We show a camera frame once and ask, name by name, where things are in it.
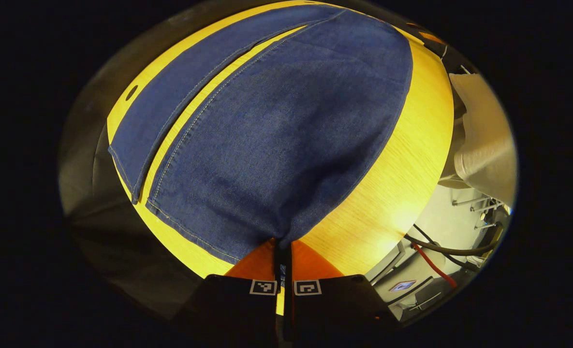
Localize black cable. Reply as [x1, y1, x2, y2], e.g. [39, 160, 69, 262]
[405, 223, 502, 272]

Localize blue jeans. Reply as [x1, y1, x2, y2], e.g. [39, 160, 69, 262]
[107, 4, 414, 264]

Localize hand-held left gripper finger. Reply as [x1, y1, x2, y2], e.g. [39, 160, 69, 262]
[173, 238, 281, 341]
[284, 240, 403, 344]

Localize grey equipment box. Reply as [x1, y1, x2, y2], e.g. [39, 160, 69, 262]
[364, 242, 461, 320]

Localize red cable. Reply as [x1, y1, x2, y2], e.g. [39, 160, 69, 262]
[411, 243, 457, 289]

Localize metal rack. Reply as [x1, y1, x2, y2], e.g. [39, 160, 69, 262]
[452, 195, 509, 231]

